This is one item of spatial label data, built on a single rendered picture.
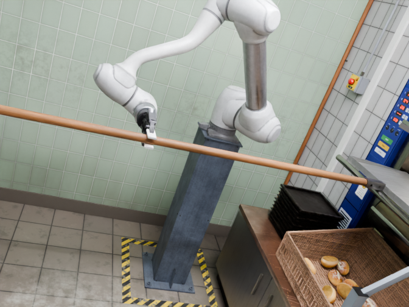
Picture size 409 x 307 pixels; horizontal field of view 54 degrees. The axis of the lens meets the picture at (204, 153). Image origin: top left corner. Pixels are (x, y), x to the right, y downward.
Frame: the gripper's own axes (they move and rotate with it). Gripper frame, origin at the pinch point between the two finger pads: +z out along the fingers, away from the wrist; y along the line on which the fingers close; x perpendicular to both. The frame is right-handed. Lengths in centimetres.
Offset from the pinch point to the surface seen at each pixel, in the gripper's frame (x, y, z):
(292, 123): -118, 15, -121
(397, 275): -87, 13, 39
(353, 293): -75, 23, 39
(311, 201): -110, 37, -51
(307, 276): -85, 47, 3
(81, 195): 11, 102, -121
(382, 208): -133, 21, -27
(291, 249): -85, 47, -16
